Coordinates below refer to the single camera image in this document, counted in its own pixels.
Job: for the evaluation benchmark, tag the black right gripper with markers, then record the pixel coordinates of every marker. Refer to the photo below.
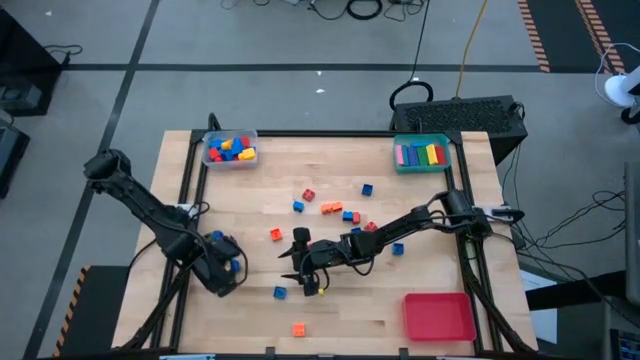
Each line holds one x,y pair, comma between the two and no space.
325,255

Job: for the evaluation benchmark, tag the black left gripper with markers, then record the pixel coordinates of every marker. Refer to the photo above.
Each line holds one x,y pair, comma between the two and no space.
217,277

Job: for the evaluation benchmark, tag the small orange stud block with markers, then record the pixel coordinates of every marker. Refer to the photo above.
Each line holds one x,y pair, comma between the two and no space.
275,234
337,206
326,208
299,329

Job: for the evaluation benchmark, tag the small red stud block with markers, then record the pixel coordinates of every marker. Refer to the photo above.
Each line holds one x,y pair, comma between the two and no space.
308,195
370,226
356,218

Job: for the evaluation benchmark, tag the large yellow stud block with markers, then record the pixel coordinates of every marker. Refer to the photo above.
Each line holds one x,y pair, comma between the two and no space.
246,154
226,145

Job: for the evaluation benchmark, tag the large blue stud block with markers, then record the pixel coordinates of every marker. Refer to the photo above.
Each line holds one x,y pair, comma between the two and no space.
216,143
228,156
237,146

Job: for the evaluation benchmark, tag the large red stud block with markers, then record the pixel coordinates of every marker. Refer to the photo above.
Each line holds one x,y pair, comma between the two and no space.
215,154
245,141

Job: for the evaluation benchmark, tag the long pink block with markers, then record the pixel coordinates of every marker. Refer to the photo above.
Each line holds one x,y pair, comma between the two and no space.
400,155

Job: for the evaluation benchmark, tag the long teal block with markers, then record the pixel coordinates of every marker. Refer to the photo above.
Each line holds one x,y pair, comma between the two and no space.
406,156

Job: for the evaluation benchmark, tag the long purple block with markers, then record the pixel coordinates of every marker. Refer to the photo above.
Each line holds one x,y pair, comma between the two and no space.
413,156

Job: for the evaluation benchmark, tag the long green block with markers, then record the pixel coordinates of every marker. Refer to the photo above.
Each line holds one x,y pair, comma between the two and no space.
423,156

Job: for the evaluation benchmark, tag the long blue block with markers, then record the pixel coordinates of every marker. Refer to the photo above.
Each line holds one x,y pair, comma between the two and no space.
420,144

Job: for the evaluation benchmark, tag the long yellow block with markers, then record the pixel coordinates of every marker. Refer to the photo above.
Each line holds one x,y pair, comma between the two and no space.
432,154

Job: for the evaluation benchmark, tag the long red block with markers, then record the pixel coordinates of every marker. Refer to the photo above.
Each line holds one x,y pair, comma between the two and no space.
440,155

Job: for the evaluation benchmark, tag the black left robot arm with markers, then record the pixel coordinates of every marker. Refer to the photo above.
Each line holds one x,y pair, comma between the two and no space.
135,200

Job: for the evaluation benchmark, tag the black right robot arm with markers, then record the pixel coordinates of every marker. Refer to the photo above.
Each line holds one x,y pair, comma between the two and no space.
400,227

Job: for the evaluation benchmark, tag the clear plastic bin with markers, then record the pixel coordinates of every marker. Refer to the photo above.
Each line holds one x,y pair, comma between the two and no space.
230,166

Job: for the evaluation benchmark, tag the black orange striped floor mat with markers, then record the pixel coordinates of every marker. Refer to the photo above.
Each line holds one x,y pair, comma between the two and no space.
560,30
85,310

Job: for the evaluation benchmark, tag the red plastic bin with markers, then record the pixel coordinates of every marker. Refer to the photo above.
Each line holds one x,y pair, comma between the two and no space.
439,316

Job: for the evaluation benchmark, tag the teal plastic bin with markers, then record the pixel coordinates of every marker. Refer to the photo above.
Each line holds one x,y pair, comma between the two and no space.
421,170

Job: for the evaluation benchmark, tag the black perforated computer case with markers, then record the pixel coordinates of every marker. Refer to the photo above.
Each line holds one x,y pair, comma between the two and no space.
457,117

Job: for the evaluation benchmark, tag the white paper sheet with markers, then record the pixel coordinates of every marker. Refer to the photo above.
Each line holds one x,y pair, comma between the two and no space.
537,281

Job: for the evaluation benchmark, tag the grey equipment box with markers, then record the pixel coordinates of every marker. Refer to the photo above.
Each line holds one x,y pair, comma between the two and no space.
10,150

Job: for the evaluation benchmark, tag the black equipment stand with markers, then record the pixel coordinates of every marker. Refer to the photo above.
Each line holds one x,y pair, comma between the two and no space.
25,65

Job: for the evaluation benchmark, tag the dark electronic device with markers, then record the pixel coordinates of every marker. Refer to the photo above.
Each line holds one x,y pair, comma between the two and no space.
622,335

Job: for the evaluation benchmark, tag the grey desk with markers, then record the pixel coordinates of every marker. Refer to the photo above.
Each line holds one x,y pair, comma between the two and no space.
632,230

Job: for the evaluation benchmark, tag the white round device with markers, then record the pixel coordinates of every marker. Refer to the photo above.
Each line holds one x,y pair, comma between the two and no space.
620,87

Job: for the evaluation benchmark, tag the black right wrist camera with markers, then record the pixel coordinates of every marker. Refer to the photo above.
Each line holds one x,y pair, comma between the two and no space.
301,236

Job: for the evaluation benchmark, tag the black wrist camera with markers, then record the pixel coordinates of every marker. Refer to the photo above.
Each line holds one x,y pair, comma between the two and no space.
301,236
225,246

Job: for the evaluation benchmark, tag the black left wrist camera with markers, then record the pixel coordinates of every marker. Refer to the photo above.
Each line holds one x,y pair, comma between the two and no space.
225,246

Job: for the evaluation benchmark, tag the silver mounting bracket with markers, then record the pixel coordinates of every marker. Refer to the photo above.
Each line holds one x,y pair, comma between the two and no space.
495,210
186,207

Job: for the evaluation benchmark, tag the silver aluminium rail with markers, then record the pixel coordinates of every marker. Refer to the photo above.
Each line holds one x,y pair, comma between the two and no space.
187,357

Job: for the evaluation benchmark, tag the black frame clip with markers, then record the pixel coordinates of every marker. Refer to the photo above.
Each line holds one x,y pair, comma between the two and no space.
400,352
270,352

